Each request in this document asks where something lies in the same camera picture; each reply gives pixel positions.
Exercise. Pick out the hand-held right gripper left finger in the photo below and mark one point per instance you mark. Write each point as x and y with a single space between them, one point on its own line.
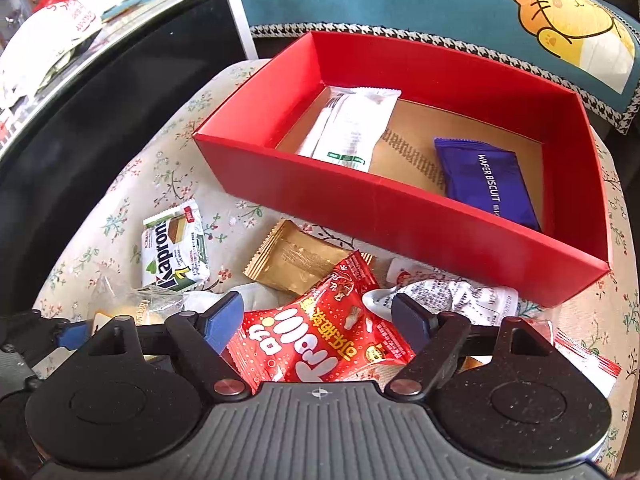
222 322

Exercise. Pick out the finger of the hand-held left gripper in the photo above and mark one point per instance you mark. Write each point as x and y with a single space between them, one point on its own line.
75 335

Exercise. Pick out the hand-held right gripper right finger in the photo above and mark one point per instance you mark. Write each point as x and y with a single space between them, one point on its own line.
407 320

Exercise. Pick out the white printed snack packet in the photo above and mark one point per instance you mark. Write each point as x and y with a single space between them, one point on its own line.
475 300

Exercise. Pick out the clear cake packet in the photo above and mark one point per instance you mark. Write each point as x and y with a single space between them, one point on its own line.
145 300

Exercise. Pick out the gold snack packet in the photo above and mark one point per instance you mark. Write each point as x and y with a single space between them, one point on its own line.
290 260

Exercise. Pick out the red cardboard box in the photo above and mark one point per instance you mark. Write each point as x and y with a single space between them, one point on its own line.
350 225

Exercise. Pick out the green white wafer packet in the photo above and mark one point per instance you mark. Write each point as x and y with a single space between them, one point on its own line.
175 250

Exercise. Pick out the purple wafer biscuit packet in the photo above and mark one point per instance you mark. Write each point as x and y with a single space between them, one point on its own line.
487 185

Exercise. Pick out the black glass table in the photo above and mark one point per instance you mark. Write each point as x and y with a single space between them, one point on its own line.
100 135

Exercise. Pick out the white red plastic bag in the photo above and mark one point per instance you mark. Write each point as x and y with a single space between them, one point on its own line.
45 40

